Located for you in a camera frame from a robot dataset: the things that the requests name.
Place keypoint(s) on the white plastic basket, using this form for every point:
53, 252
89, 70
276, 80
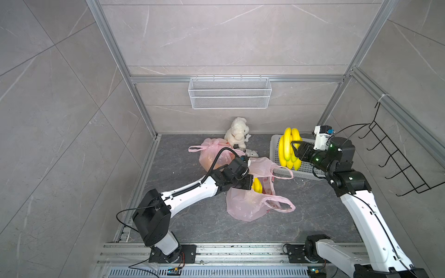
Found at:
305, 171

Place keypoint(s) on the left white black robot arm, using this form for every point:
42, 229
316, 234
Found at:
152, 216

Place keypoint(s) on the white plush toy dog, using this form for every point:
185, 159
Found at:
238, 134

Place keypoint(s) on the plain pink plastic bag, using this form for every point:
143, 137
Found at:
249, 205

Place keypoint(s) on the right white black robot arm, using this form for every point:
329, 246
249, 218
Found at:
386, 259

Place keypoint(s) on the pink plastic bag with print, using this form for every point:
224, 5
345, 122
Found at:
208, 151

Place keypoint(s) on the black wire hook rack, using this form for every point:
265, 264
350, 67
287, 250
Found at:
397, 158

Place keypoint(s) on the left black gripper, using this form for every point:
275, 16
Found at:
248, 180

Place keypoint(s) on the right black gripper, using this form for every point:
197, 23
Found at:
304, 149

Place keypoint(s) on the yellow-green banana bunch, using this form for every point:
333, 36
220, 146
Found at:
286, 148
257, 186

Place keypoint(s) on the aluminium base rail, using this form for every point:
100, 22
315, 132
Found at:
212, 260

